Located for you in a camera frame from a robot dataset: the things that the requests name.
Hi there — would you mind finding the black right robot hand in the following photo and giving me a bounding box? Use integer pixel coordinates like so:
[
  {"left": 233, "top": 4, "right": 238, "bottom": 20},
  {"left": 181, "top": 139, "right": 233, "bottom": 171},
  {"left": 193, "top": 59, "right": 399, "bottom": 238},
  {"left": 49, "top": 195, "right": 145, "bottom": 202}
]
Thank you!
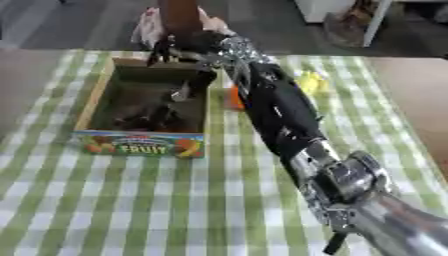
[{"left": 145, "top": 30, "right": 231, "bottom": 103}]

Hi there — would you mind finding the brown bag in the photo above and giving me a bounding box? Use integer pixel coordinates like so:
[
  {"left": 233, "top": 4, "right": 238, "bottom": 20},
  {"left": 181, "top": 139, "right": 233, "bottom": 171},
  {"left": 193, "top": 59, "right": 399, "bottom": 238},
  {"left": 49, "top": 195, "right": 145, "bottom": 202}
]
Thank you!
[{"left": 322, "top": 0, "right": 382, "bottom": 49}]

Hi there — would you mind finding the yellow toy fruit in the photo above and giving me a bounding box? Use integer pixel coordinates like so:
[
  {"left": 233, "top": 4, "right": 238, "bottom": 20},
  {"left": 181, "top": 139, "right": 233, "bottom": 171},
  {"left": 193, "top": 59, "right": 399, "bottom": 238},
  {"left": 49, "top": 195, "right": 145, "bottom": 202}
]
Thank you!
[{"left": 295, "top": 69, "right": 333, "bottom": 96}]

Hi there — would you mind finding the white pole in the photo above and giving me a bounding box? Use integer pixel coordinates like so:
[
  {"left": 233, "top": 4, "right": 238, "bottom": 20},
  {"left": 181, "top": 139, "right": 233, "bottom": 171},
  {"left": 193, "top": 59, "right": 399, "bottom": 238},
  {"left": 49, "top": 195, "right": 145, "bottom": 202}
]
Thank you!
[{"left": 360, "top": 0, "right": 396, "bottom": 48}]

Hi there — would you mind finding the orange toy block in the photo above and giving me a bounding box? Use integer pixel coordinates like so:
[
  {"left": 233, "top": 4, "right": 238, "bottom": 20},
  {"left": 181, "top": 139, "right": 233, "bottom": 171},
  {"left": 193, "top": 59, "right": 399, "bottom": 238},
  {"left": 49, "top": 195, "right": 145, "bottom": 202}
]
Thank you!
[{"left": 225, "top": 84, "right": 247, "bottom": 111}]

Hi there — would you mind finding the cardboard box with fruit print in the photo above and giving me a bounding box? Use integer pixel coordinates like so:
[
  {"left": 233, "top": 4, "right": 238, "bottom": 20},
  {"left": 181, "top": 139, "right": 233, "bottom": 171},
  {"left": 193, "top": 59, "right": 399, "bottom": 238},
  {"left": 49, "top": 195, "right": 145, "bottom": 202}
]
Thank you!
[{"left": 71, "top": 56, "right": 214, "bottom": 159}]

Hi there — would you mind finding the white cabinet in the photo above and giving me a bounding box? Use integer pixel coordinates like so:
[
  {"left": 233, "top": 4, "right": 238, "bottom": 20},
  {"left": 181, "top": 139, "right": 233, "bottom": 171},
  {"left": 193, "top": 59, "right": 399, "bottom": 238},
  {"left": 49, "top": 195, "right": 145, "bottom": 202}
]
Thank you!
[{"left": 292, "top": 0, "right": 359, "bottom": 24}]

